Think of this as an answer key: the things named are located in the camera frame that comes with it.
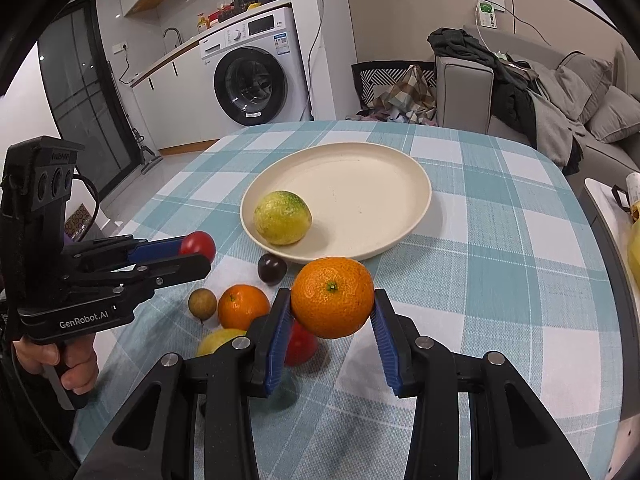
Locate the brown longan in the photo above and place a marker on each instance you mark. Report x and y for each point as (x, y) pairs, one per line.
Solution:
(202, 304)

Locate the white side table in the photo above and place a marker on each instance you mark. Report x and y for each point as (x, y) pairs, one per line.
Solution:
(605, 220)

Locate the white green wall device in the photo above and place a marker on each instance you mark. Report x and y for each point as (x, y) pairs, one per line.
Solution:
(487, 12)

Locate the dark clothes pile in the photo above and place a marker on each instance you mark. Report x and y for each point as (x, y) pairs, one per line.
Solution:
(465, 47)

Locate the patterned box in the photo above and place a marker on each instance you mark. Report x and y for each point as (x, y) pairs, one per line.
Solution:
(80, 220)

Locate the person's left hand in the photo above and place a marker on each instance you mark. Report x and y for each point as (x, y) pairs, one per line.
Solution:
(80, 367)

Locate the grey cushion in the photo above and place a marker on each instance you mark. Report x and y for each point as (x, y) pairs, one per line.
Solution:
(585, 85)
(615, 115)

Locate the yellow bottle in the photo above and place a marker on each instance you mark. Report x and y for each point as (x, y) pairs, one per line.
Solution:
(202, 22)

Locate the kitchen counter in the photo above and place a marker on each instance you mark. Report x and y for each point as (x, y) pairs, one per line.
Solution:
(165, 60)

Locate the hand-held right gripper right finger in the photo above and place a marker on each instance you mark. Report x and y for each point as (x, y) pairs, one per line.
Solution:
(385, 340)

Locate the small orange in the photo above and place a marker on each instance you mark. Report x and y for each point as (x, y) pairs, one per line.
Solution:
(242, 307)

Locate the floor mop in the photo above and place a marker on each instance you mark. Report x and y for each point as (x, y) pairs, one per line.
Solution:
(147, 152)

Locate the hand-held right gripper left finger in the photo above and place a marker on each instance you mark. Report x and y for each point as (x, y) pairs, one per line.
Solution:
(277, 340)

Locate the teal checked tablecloth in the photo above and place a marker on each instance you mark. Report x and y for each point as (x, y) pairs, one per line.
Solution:
(500, 260)

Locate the green yellow lemon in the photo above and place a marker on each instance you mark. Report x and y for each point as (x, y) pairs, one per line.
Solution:
(281, 217)
(217, 342)

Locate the dark glass door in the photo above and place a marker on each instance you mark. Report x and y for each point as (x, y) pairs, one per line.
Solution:
(85, 95)

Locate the dark purple plum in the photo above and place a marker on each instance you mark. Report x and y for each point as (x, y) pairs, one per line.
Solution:
(271, 269)

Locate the red cherry tomato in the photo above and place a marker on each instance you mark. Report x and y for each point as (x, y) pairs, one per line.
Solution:
(200, 245)
(302, 347)

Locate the grey sofa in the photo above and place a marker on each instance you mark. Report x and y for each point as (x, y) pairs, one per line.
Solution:
(462, 95)

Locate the cream round plate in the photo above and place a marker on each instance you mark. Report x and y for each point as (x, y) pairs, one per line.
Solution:
(360, 190)

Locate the plaid cloth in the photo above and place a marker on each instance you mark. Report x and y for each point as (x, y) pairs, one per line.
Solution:
(405, 95)

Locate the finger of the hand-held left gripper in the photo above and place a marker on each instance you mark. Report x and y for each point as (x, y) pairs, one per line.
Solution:
(155, 249)
(185, 266)

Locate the black laundry basket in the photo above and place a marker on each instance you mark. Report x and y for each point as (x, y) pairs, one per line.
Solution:
(370, 80)

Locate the white washing machine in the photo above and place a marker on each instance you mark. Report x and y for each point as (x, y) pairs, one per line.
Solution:
(250, 80)

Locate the large orange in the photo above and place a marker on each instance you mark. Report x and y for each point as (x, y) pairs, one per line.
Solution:
(330, 300)

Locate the grey blanket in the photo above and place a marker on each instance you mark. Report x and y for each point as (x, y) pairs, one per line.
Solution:
(550, 115)

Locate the chrome faucet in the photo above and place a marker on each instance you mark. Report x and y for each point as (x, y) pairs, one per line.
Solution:
(172, 35)

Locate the person's left forearm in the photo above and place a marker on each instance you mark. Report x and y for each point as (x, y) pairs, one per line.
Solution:
(25, 425)

